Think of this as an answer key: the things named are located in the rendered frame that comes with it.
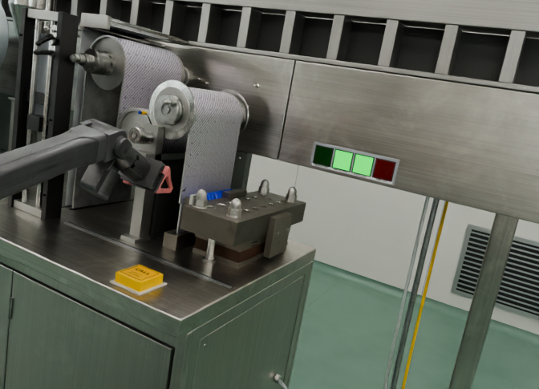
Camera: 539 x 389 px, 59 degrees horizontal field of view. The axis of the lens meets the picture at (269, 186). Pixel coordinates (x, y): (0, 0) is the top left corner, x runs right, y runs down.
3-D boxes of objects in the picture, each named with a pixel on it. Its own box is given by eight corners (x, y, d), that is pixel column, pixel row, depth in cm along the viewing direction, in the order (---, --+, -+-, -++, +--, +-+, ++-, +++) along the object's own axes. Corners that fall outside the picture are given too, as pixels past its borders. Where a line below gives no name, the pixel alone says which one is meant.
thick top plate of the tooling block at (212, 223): (179, 228, 119) (182, 204, 118) (257, 208, 155) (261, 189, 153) (233, 247, 112) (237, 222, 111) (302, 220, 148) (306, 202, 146)
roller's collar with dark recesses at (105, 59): (80, 71, 128) (83, 46, 127) (98, 74, 134) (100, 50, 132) (97, 74, 126) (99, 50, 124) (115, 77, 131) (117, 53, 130)
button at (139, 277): (114, 281, 99) (115, 271, 99) (138, 273, 105) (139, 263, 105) (139, 293, 96) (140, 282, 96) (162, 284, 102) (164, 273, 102)
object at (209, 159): (178, 203, 123) (188, 131, 120) (228, 193, 144) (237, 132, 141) (180, 203, 123) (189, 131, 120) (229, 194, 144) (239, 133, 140)
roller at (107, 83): (87, 86, 136) (91, 34, 133) (147, 93, 158) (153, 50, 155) (123, 93, 130) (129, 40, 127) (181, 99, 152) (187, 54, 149)
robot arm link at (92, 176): (125, 135, 91) (87, 119, 93) (95, 188, 88) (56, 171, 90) (145, 158, 103) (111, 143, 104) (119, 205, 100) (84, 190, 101)
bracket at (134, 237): (119, 239, 125) (132, 122, 119) (136, 235, 130) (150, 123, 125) (133, 245, 122) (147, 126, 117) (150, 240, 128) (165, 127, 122)
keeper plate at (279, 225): (262, 256, 128) (269, 216, 126) (279, 248, 137) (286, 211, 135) (270, 258, 127) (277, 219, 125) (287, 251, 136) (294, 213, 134)
